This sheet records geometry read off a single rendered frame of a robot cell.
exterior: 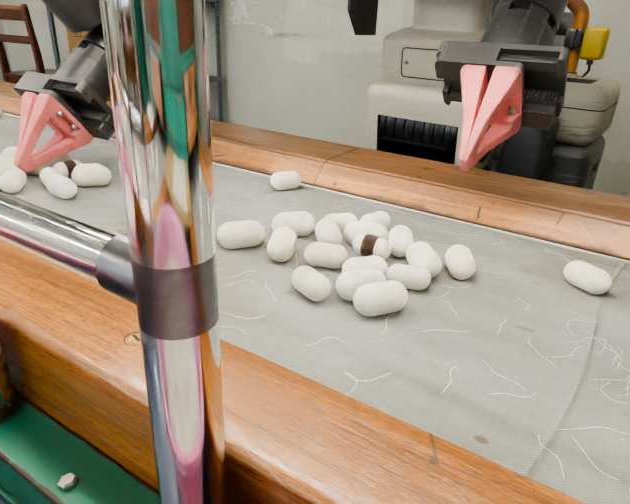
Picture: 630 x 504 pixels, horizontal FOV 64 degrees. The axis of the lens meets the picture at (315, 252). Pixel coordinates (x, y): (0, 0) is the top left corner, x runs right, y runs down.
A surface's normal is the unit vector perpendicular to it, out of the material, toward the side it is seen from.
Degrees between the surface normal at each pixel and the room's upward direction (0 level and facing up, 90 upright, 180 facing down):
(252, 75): 90
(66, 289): 0
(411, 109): 98
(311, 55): 90
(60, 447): 0
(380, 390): 0
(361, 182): 45
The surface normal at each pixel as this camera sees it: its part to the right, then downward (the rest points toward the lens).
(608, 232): -0.35, -0.40
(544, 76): -0.43, 0.85
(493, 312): 0.04, -0.91
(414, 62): -0.58, 0.44
